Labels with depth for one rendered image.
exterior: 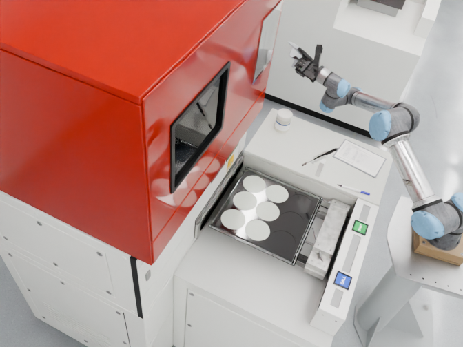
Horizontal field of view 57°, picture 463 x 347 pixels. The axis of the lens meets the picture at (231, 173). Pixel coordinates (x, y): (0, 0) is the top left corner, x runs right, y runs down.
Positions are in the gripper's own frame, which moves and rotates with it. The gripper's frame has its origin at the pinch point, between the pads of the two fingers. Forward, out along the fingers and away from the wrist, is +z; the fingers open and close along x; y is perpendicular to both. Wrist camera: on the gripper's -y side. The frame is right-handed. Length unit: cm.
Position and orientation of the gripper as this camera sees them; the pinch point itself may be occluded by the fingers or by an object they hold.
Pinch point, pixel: (290, 47)
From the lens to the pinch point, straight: 218.4
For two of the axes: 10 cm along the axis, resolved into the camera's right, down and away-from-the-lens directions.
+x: 2.2, 1.9, 9.6
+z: -7.4, -6.1, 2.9
